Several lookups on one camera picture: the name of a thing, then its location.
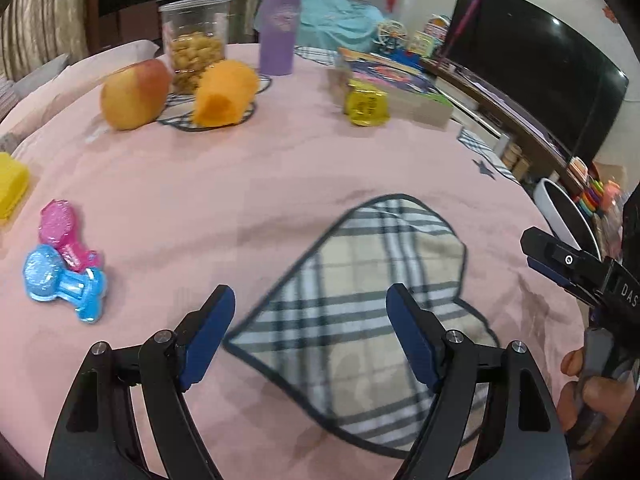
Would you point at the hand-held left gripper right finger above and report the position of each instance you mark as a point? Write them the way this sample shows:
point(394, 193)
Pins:
point(412, 340)

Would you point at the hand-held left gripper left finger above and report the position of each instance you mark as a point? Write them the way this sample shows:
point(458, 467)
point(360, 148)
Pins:
point(210, 335)

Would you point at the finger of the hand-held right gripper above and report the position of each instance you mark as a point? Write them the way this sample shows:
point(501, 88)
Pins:
point(550, 272)
point(560, 255)

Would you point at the person's right hand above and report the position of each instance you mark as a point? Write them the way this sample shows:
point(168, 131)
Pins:
point(600, 397)

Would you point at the stack of round containers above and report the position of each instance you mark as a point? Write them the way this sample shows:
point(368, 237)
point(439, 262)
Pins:
point(515, 156)

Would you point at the pink blanket with plaid hearts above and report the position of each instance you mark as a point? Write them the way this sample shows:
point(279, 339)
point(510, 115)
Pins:
point(250, 210)

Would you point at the blue glitter plastic toy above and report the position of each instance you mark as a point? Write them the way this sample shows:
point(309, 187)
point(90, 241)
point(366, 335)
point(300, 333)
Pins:
point(60, 285)

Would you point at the pink glitter plastic toy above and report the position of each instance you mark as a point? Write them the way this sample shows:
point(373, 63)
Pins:
point(62, 232)

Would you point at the black flat television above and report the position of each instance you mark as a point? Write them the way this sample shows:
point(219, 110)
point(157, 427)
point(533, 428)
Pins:
point(540, 70)

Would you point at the shiny yellow packet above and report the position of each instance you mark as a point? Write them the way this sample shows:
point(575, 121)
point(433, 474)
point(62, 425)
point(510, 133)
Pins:
point(367, 105)

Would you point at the colourful flat cardboard box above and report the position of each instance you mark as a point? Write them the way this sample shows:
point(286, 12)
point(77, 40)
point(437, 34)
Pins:
point(395, 77)

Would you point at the orange cut fruit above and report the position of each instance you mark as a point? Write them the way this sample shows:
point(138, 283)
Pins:
point(225, 92)

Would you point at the yellow plastic block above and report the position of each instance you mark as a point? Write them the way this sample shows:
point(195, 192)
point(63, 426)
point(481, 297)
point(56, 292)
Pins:
point(10, 185)

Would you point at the red yellow apple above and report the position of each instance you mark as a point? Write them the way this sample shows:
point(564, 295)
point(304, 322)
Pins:
point(135, 95)

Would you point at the colourful toy playset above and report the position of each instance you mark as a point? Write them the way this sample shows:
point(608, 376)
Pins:
point(425, 40)

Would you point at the ferris wheel toy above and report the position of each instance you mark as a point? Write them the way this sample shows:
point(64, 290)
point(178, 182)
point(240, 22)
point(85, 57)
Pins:
point(392, 35)

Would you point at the clear plastic jar of nuts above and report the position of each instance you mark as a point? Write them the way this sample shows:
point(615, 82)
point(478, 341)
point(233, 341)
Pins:
point(197, 45)

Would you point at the grey striped pillow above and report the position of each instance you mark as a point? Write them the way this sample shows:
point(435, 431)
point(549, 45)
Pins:
point(30, 75)

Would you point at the purple tumbler cup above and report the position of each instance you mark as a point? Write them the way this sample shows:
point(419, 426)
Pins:
point(280, 25)

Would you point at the light blue cover cloth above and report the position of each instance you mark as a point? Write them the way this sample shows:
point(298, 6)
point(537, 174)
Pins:
point(335, 15)

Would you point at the beige striped curtain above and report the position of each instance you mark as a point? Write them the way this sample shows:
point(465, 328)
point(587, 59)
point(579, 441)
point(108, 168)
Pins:
point(30, 15)

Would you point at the red wall decoration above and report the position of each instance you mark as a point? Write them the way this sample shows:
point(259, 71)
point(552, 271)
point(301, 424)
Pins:
point(610, 12)

